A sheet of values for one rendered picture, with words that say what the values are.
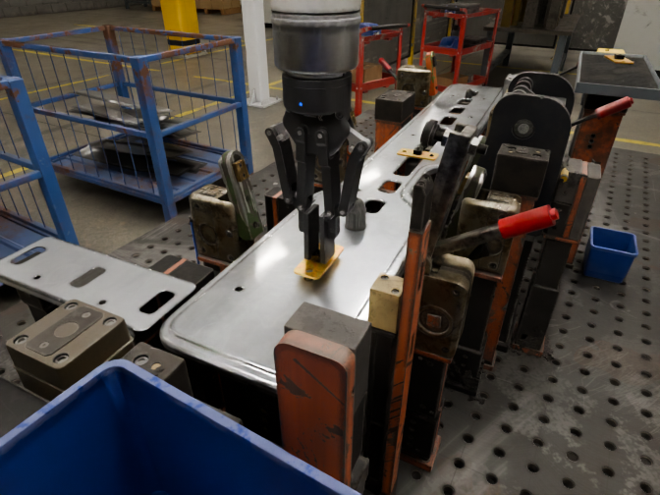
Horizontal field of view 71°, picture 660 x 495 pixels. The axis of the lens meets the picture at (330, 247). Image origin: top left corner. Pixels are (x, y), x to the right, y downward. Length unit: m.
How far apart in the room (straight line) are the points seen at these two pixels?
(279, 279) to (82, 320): 0.24
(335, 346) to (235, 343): 0.31
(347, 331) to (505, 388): 0.70
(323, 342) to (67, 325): 0.33
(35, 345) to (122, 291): 0.17
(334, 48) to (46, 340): 0.38
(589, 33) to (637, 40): 1.02
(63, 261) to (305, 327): 0.54
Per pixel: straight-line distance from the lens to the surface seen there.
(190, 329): 0.56
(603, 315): 1.17
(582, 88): 0.99
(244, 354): 0.51
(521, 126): 0.77
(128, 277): 0.67
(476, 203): 0.68
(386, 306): 0.49
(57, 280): 0.70
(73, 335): 0.50
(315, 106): 0.50
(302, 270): 0.60
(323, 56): 0.48
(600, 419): 0.94
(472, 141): 0.49
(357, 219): 0.70
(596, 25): 8.47
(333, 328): 0.24
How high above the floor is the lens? 1.36
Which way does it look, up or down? 32 degrees down
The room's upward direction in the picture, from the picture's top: straight up
